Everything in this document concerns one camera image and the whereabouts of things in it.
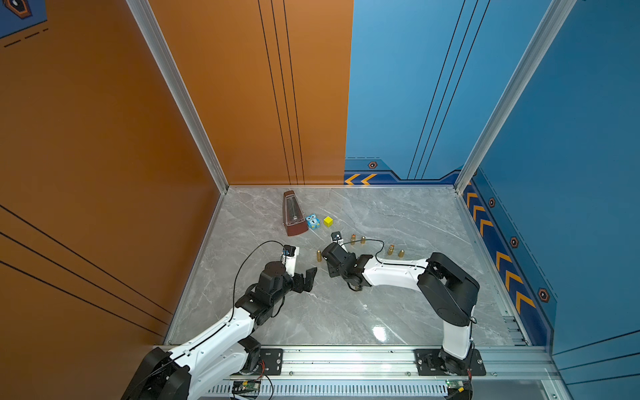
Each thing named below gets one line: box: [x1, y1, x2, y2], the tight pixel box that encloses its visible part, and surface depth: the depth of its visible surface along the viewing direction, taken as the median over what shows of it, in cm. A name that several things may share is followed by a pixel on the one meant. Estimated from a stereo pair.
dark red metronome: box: [282, 190, 310, 237], surface depth 101 cm
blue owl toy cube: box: [305, 213, 321, 230], surface depth 107 cm
